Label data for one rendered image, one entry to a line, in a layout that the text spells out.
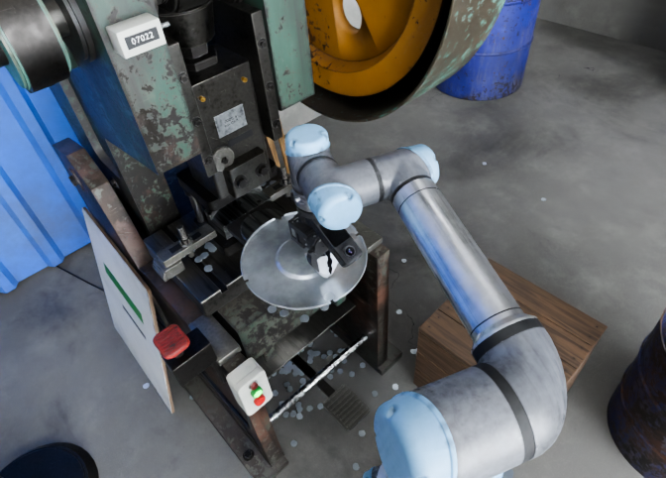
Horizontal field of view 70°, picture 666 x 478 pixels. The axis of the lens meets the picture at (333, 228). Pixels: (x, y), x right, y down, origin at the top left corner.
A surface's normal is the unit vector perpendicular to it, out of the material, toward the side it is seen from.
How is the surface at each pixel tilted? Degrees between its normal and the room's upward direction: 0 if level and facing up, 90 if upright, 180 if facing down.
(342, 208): 90
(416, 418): 7
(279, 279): 2
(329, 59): 23
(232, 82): 90
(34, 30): 79
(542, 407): 29
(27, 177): 90
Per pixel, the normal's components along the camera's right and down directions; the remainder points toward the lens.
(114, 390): -0.07, -0.71
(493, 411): 0.02, -0.53
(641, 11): -0.73, 0.51
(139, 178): 0.68, 0.49
